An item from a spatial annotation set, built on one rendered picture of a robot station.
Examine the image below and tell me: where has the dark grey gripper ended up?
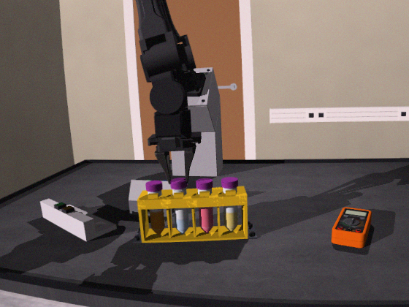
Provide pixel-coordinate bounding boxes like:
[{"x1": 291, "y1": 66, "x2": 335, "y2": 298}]
[{"x1": 148, "y1": 132, "x2": 202, "y2": 184}]

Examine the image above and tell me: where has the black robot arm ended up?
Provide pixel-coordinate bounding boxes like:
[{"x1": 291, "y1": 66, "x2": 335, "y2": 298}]
[{"x1": 136, "y1": 0, "x2": 206, "y2": 149}]

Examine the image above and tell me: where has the dark grey table edge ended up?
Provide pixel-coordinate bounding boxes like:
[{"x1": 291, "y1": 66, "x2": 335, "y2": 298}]
[{"x1": 0, "y1": 158, "x2": 409, "y2": 307}]

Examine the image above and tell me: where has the white key housing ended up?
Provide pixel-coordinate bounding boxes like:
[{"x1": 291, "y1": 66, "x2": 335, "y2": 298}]
[{"x1": 129, "y1": 180, "x2": 175, "y2": 217}]

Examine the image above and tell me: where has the orange digital multimeter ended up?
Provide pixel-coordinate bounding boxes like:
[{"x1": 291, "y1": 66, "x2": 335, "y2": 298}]
[{"x1": 332, "y1": 208, "x2": 372, "y2": 248}]

